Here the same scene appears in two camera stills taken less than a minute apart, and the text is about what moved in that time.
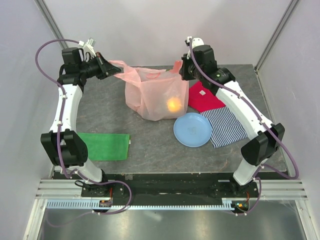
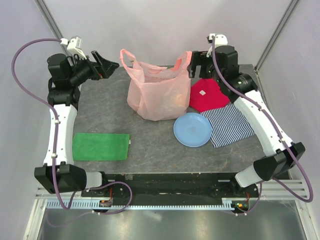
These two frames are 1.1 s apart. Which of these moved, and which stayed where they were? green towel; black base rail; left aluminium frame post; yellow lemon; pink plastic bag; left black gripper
Moved: yellow lemon; pink plastic bag
Stayed: green towel; left black gripper; black base rail; left aluminium frame post
